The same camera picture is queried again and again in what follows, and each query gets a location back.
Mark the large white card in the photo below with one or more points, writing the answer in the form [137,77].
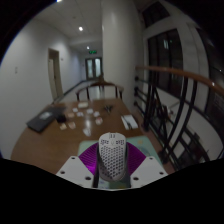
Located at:
[83,104]

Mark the small pinkish card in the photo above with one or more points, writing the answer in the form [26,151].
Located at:
[71,125]
[63,126]

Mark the dark-framed window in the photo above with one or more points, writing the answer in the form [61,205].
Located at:
[166,63]

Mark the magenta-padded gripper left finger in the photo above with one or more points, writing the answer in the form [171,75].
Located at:
[75,170]

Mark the white perforated computer mouse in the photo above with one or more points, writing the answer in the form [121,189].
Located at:
[112,156]

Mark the glazed double door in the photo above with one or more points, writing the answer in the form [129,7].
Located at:
[93,68]

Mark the green exit sign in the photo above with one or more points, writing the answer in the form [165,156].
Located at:
[92,52]

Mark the open doorway with wooden frame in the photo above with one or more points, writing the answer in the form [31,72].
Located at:
[55,75]

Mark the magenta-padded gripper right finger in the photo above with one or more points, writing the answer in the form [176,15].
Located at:
[148,170]

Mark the wooden armchair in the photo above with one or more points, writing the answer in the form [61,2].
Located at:
[100,85]

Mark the ceiling lights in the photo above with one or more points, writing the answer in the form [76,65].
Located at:
[80,29]

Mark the dark closed laptop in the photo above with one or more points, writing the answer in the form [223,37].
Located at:
[43,118]

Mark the small dark key bunch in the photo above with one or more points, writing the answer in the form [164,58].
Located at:
[107,108]

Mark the white notebook with pen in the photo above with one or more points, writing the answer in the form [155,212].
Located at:
[129,122]

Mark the small black box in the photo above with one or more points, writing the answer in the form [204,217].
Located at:
[61,118]

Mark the small white card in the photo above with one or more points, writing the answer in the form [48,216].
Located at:
[99,121]
[89,111]
[86,132]
[75,110]

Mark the black railing with wooden handrail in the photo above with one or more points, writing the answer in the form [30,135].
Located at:
[173,71]

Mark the green printed mouse pad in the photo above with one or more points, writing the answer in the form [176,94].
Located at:
[141,145]

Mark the white wall switch plate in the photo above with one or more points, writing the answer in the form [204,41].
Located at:
[16,69]

